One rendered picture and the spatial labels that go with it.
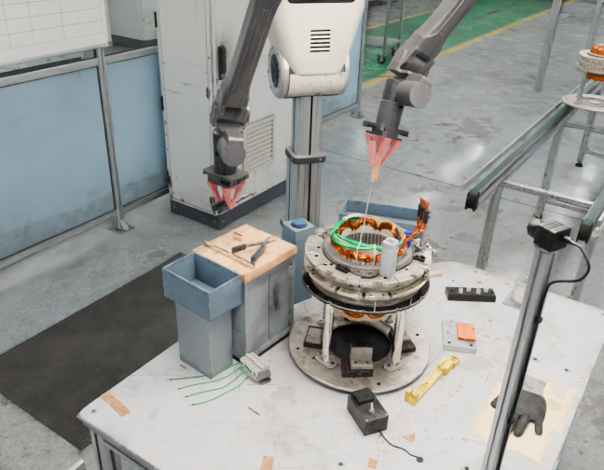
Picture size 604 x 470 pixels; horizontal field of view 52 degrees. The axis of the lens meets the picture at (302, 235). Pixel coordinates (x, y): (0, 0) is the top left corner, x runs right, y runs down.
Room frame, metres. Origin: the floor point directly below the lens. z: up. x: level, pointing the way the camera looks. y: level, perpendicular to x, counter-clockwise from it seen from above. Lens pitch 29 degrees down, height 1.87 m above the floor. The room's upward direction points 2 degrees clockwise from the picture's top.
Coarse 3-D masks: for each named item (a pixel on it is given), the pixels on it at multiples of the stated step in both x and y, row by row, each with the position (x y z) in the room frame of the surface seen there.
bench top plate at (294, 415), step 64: (448, 320) 1.50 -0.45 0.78; (512, 320) 1.51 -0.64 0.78; (576, 320) 1.52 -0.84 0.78; (128, 384) 1.17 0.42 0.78; (256, 384) 1.19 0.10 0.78; (320, 384) 1.20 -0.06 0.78; (448, 384) 1.22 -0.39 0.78; (576, 384) 1.23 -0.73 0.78; (128, 448) 0.97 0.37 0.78; (192, 448) 0.98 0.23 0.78; (256, 448) 0.98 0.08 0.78; (320, 448) 0.99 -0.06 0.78; (384, 448) 1.00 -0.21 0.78; (448, 448) 1.00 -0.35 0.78
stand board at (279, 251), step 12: (240, 228) 1.49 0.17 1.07; (252, 228) 1.50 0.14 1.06; (216, 240) 1.43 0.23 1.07; (228, 240) 1.43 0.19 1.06; (252, 240) 1.43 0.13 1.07; (264, 240) 1.44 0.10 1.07; (276, 240) 1.44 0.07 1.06; (192, 252) 1.37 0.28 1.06; (204, 252) 1.36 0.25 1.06; (216, 252) 1.36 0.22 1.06; (240, 252) 1.37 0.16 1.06; (252, 252) 1.37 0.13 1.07; (276, 252) 1.37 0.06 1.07; (288, 252) 1.38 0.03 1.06; (228, 264) 1.30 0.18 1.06; (240, 264) 1.31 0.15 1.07; (264, 264) 1.31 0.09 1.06; (276, 264) 1.34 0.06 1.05; (252, 276) 1.27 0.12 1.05
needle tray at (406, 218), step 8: (352, 200) 1.71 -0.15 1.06; (360, 200) 1.70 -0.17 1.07; (344, 208) 1.67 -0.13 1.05; (352, 208) 1.71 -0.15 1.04; (360, 208) 1.70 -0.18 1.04; (368, 208) 1.69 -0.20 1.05; (376, 208) 1.69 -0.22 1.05; (384, 208) 1.68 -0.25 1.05; (392, 208) 1.68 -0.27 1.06; (400, 208) 1.67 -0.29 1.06; (408, 208) 1.66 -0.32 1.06; (344, 216) 1.61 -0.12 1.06; (376, 216) 1.68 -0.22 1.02; (384, 216) 1.68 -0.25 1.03; (392, 216) 1.67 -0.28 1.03; (400, 216) 1.67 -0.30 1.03; (408, 216) 1.66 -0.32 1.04; (416, 216) 1.66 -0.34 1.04; (400, 224) 1.57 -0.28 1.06; (408, 224) 1.56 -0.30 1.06; (416, 224) 1.64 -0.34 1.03
